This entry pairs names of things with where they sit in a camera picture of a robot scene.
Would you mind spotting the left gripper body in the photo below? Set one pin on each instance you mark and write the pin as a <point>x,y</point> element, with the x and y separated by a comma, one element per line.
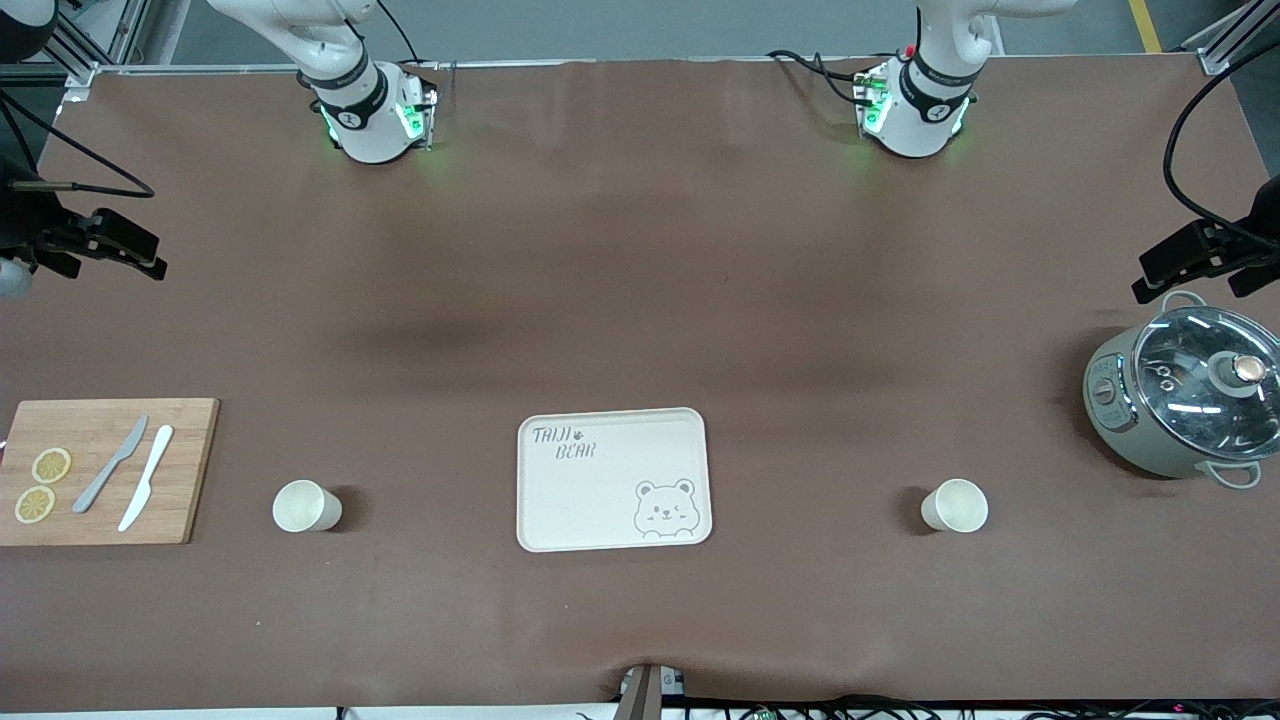
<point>1262,228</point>

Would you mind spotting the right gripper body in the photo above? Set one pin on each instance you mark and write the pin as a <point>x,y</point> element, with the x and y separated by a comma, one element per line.
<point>28,222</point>

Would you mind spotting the cream paper cup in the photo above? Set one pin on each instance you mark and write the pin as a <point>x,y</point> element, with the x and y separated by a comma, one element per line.
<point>300,506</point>

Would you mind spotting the white plastic cup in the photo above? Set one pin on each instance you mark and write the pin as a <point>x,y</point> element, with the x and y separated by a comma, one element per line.
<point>960,506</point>

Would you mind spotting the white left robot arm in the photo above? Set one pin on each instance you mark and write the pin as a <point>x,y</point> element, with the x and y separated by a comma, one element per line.
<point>915,115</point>

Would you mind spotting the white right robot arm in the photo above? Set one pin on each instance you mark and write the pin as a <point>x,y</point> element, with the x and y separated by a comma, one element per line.
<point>365,120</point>

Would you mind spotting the glass pot lid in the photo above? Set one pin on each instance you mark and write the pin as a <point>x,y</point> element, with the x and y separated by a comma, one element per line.
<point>1190,385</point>

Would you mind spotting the grey-green electric cooking pot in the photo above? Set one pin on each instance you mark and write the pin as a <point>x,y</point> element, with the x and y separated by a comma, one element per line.
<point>1110,400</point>

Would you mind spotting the grey plastic knife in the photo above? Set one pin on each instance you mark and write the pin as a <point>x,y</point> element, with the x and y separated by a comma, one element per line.
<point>110,465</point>

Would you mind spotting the wooden cutting board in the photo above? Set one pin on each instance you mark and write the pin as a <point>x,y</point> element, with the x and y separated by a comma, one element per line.
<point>185,470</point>

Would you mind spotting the white plastic knife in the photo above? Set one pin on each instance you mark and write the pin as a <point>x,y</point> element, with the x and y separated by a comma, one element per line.
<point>148,475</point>

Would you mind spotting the yellow lemon slice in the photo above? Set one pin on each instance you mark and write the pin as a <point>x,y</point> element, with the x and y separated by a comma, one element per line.
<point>51,465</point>
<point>34,504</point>

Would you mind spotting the brown table mat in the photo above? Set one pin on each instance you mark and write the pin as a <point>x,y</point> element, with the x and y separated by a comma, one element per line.
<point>640,280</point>

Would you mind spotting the cream tray with bear print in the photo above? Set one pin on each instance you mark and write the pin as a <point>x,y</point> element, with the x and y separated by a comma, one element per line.
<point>600,500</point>

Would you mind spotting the aluminium frame profile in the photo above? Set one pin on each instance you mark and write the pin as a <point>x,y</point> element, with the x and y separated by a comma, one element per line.
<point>90,50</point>
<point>1225,45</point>

